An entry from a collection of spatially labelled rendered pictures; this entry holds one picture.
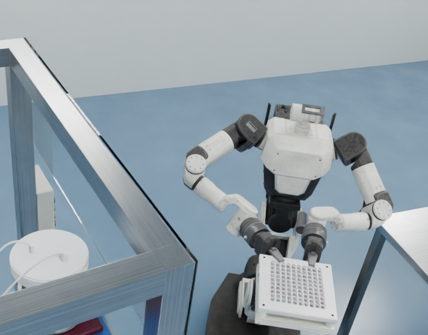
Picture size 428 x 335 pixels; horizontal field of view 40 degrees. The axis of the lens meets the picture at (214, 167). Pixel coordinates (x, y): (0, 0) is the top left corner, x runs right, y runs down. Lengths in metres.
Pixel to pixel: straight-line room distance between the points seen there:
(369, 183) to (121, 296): 1.48
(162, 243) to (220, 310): 1.92
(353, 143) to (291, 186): 0.29
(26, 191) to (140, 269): 1.08
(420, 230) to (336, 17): 3.52
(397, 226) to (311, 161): 0.56
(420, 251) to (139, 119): 2.77
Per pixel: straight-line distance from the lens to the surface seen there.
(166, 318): 1.15
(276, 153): 2.28
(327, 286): 1.98
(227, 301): 3.05
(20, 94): 1.88
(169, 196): 3.92
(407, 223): 2.71
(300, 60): 5.85
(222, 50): 5.33
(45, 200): 2.13
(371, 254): 2.77
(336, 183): 4.39
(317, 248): 2.05
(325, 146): 2.30
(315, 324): 1.92
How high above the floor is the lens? 2.38
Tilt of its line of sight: 34 degrees down
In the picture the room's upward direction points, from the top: 9 degrees clockwise
